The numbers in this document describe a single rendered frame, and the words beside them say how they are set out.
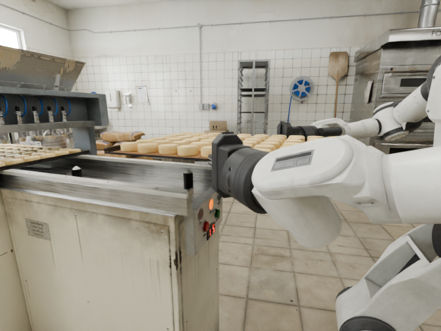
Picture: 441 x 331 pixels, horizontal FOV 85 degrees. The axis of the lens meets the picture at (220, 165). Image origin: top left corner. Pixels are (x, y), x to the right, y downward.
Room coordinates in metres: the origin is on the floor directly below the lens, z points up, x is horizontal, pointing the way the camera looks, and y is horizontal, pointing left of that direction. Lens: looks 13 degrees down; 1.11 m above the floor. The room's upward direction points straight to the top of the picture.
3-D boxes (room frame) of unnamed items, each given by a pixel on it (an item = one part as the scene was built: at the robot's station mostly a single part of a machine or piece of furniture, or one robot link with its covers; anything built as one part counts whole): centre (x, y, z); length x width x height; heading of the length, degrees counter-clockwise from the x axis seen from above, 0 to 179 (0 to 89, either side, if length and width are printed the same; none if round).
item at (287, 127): (0.89, -0.27, 1.00); 0.12 x 0.10 x 0.13; 115
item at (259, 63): (4.17, -0.54, 0.93); 0.64 x 0.51 x 1.78; 172
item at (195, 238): (0.72, 0.05, 0.77); 0.24 x 0.04 x 0.14; 160
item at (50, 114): (1.06, 0.72, 1.07); 0.06 x 0.03 x 0.18; 70
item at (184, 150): (0.57, 0.08, 1.01); 0.05 x 0.05 x 0.02
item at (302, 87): (4.37, -1.39, 1.10); 0.41 x 0.17 x 1.10; 79
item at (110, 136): (4.47, 1.81, 0.62); 0.72 x 0.42 x 0.17; 85
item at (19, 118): (0.94, 0.76, 1.07); 0.06 x 0.03 x 0.18; 70
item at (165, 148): (0.59, 0.13, 1.01); 0.05 x 0.05 x 0.02
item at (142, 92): (5.01, 1.55, 1.37); 0.27 x 0.02 x 0.40; 79
